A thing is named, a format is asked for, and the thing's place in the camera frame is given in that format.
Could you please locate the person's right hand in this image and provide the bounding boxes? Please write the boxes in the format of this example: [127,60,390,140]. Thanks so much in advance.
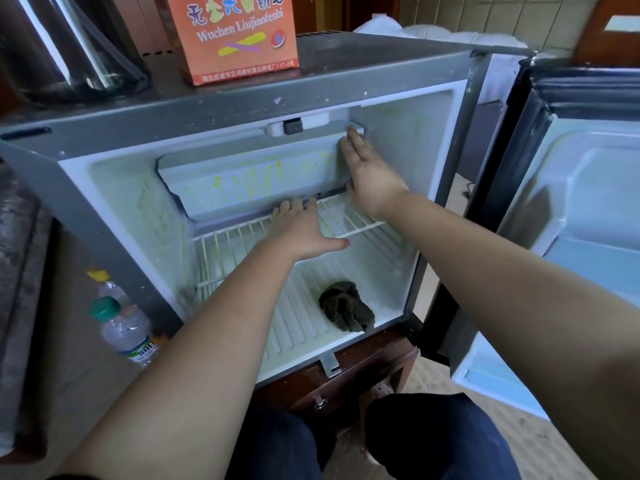
[339,127,411,221]

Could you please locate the person's left hand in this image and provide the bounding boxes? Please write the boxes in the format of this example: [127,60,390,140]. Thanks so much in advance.
[262,195,351,264]

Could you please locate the white wire shelf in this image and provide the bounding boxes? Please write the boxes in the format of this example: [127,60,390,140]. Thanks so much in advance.
[190,189,411,306]

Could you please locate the dark grey cloth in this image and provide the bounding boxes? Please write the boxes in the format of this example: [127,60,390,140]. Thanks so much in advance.
[318,279,377,334]

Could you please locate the grey mini fridge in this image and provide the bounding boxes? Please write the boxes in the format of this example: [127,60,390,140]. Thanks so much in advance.
[0,33,536,388]

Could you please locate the fridge door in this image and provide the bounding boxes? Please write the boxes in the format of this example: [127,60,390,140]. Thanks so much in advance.
[420,59,640,421]

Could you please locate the green cap water bottle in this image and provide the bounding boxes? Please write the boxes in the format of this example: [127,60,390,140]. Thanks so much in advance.
[89,295,166,368]

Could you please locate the orange soda bottle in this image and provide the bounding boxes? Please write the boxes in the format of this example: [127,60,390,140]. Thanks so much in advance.
[87,269,131,306]

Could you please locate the dark glass spray bottle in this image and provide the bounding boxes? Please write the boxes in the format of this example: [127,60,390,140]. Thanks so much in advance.
[0,0,151,106]

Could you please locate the person's left forearm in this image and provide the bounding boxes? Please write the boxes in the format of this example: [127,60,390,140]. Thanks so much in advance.
[55,239,306,480]

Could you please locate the person's right forearm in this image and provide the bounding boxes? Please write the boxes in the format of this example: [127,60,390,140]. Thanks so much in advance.
[380,189,640,480]

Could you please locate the person's dark trousers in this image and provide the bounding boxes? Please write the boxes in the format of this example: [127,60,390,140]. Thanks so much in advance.
[225,393,523,480]

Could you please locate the dark red wooden stand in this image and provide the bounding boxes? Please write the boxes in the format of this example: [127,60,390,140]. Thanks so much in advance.
[250,319,421,436]

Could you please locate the white bed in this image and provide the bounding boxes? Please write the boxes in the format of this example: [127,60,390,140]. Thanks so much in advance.
[353,13,531,106]

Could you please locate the orange cardboard chalk box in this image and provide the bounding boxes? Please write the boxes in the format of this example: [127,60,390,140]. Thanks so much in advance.
[165,0,301,88]

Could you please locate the beige padded headboard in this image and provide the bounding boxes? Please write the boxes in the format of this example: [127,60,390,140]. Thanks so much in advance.
[398,0,601,51]

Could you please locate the grey velvet sofa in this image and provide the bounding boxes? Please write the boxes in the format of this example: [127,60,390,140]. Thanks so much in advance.
[0,169,53,466]

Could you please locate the white wall plate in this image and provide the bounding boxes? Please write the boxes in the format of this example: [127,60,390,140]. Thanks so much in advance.
[603,15,640,34]

